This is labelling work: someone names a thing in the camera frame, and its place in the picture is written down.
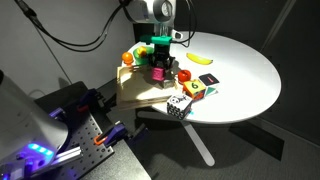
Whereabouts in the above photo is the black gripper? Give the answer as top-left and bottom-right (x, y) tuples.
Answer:
(148, 43), (176, 73)

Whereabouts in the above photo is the mulberry pink block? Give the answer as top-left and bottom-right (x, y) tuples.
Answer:
(151, 67), (166, 83)

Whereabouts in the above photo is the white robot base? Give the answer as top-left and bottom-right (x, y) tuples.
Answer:
(0, 69), (69, 180)

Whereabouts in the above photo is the grey block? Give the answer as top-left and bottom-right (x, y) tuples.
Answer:
(161, 78), (178, 89)

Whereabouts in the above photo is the wooden tray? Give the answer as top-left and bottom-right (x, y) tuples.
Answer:
(115, 63), (181, 111)

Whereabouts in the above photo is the orange number block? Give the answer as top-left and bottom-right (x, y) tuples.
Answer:
(182, 79), (207, 100)

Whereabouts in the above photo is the black white patterned block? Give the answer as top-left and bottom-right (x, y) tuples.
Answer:
(166, 94), (194, 120)

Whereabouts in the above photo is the green plastic bowl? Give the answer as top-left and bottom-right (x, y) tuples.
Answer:
(132, 45), (156, 66)

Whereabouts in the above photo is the yellow toy fruit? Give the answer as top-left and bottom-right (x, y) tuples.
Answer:
(137, 46), (148, 57)

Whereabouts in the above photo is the red toy tomato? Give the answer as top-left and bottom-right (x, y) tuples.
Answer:
(177, 69), (192, 85)

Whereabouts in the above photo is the orange toy fruit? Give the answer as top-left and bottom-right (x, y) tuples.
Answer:
(121, 51), (134, 68)

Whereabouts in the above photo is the yellow toy banana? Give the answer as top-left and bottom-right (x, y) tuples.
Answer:
(185, 52), (214, 66)

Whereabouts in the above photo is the purple black clamp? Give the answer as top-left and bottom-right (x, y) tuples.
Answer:
(49, 88), (108, 118)
(93, 121), (151, 149)

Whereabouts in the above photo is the black platform plate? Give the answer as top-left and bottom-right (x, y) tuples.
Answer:
(79, 151), (153, 180)

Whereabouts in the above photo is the perforated metal breadboard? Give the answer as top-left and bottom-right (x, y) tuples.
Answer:
(33, 86), (134, 180)

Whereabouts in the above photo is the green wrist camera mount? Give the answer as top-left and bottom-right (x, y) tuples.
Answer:
(139, 34), (174, 45)

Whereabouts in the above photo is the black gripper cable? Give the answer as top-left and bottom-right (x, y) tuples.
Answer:
(173, 0), (198, 45)

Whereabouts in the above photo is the white table pedestal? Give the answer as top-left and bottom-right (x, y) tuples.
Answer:
(138, 111), (216, 167)

